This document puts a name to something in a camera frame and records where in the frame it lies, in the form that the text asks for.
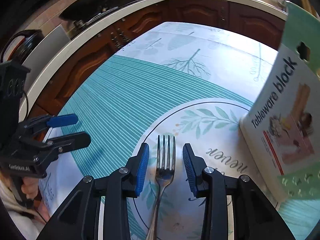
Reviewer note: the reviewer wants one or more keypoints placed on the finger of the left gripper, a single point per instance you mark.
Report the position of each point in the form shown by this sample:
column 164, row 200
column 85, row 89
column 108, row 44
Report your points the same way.
column 62, row 120
column 68, row 143

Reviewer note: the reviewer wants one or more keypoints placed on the silver fork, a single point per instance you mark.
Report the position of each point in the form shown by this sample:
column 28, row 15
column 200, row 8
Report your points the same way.
column 165, row 171

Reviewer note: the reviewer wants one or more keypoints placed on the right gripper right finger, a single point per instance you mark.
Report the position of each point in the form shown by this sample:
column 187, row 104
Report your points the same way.
column 254, row 217

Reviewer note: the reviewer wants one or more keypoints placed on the person left hand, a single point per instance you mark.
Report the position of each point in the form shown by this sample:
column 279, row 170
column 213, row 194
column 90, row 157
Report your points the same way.
column 30, row 187

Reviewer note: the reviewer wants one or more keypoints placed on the green utensil holder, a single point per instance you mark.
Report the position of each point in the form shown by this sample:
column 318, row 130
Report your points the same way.
column 282, row 127

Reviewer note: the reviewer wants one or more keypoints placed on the teal patterned tablecloth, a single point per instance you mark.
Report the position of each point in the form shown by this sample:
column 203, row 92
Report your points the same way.
column 188, row 81

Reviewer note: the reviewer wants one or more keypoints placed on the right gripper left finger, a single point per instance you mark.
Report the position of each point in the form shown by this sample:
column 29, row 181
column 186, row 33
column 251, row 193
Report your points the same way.
column 78, row 215

